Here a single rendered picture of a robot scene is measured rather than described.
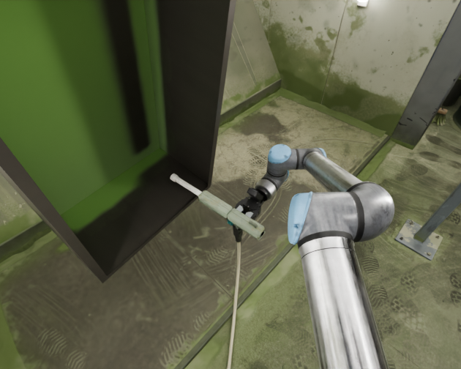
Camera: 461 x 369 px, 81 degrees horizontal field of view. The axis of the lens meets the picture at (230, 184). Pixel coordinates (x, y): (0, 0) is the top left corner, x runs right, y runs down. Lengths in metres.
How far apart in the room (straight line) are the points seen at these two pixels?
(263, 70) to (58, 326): 2.37
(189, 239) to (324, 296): 1.18
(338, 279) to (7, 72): 0.90
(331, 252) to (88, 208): 1.01
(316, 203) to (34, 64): 0.80
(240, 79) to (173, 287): 1.76
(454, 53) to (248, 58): 1.44
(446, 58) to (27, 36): 2.13
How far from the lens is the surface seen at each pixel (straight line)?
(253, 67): 2.64
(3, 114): 0.96
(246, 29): 2.71
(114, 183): 1.35
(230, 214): 1.07
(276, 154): 1.14
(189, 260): 1.57
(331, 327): 0.55
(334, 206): 0.62
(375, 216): 0.65
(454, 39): 2.25
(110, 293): 1.61
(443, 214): 1.77
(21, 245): 1.97
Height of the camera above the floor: 1.42
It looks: 47 degrees down
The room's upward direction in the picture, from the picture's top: 2 degrees counter-clockwise
